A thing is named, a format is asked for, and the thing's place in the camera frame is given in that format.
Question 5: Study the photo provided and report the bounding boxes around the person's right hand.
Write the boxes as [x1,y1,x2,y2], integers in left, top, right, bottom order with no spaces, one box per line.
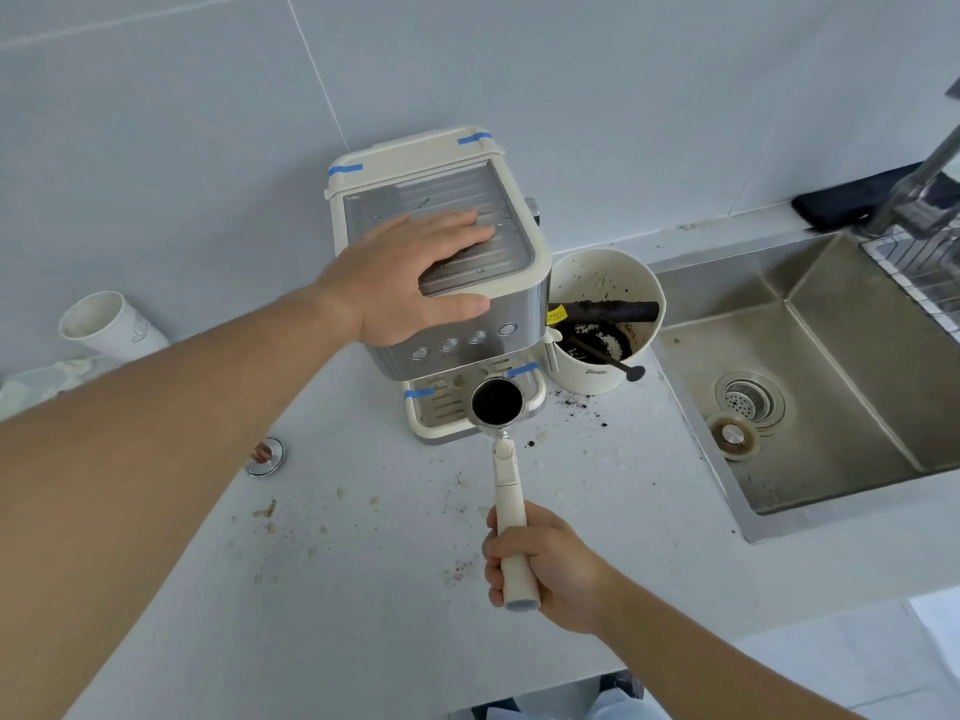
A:
[482,500,628,637]

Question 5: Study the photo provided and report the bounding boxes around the person's left hand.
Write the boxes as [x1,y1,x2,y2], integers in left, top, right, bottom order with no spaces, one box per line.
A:
[311,207,498,350]

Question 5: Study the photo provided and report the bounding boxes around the cream handled portafilter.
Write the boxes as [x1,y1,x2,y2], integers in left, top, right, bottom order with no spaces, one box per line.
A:
[468,376,543,613]

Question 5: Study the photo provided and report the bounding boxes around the cream espresso machine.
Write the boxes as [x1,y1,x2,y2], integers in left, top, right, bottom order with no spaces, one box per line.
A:
[323,126,553,446]

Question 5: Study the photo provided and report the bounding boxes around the grey curved faucet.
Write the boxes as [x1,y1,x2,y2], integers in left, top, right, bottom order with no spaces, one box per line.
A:
[858,74,960,241]

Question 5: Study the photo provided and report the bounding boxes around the person's left forearm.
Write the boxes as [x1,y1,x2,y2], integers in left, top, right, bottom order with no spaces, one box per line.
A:
[0,282,361,720]

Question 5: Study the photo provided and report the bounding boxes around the person's right forearm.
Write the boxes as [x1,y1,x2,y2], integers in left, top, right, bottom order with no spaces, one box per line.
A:
[588,580,864,720]

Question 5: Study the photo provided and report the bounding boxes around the white knock box bucket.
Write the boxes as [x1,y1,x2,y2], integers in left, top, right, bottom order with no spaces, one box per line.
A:
[545,248,665,397]

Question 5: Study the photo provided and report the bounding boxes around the black long spoon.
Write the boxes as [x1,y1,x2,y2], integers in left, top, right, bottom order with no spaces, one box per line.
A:
[573,338,646,383]

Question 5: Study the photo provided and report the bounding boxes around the round cream sink plug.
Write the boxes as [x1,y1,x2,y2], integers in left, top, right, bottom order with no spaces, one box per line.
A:
[706,411,763,462]

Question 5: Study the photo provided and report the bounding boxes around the round steel drain strainer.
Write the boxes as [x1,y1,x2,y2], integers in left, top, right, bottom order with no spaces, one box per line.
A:
[713,370,787,431]

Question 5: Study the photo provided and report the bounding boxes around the white paper cup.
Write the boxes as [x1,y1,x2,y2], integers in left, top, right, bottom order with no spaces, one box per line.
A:
[58,290,172,362]

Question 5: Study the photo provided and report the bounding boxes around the stainless steel double sink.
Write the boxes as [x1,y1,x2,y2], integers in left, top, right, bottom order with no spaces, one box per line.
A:
[648,228,960,545]

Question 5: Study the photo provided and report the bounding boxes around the dark folded cloth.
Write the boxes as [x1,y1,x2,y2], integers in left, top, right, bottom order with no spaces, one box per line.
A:
[791,162,931,233]

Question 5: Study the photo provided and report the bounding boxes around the wooden handled metal tamper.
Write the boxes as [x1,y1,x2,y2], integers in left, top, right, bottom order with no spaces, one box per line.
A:
[245,436,288,479]

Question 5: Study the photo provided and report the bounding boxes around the steel wire dish rack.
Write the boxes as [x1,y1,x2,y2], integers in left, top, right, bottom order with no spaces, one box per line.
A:
[860,224,960,335]

